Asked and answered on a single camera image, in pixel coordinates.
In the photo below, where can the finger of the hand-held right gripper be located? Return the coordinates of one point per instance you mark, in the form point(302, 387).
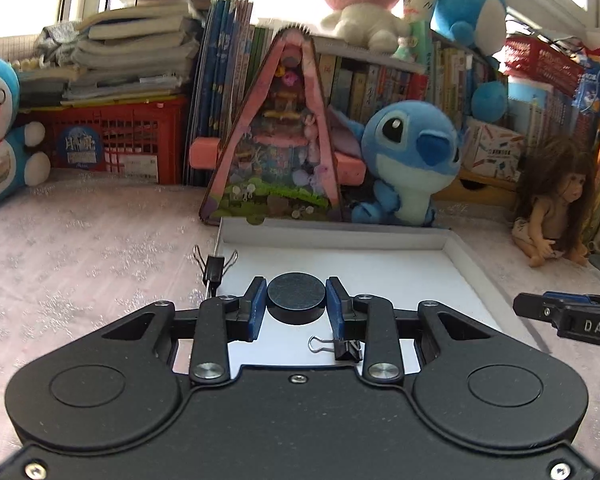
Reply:
point(535, 306)

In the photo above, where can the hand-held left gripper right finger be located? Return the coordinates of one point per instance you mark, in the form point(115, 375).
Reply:
point(336, 312)

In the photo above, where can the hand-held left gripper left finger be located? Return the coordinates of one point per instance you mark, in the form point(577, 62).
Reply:
point(254, 312)

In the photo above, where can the black round puck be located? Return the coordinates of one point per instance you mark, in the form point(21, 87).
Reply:
point(296, 297)

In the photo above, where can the white cardboard box tray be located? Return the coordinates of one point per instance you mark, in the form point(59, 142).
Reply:
point(405, 285)

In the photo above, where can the black binder clip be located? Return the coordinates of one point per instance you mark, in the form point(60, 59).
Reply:
point(347, 350)
point(214, 269)

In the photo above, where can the brown-haired doll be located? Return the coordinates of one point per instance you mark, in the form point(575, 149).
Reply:
point(555, 195)

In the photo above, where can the wooden drawer box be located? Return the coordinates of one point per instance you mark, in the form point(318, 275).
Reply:
point(480, 187)

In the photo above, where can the white colourful printed box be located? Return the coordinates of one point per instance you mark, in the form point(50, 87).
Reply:
point(495, 152)

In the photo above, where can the pink triangular miniature dollhouse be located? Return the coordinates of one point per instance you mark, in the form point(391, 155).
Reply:
point(280, 150)

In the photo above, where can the blue alien plush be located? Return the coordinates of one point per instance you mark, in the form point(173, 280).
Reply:
point(405, 160)

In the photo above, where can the pink floral tablecloth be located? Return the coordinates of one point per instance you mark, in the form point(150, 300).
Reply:
point(90, 250)

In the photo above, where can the red plastic crate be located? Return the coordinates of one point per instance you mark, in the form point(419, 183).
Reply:
point(130, 135)

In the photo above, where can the row of blue upright books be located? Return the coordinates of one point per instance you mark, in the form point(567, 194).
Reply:
point(220, 85)

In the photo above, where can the row of shelf books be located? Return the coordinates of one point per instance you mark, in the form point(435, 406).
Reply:
point(370, 85)

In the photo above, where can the blue printed bag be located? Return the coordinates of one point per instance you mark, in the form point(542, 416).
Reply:
point(597, 80)

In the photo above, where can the red plastic basket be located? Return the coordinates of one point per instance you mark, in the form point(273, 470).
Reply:
point(540, 62)

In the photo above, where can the white shelf board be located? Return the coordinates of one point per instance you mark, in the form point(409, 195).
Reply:
point(360, 52)

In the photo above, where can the stack of books and papers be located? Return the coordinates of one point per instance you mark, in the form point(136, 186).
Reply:
point(135, 50)

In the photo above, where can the blue robot cat plush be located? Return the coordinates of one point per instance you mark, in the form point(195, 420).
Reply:
point(2, 155)

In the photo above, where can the large blue plush toy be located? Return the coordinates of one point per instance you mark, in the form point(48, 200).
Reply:
point(467, 5)

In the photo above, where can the pink hooded rabbit plush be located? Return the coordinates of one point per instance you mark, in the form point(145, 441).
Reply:
point(362, 5)

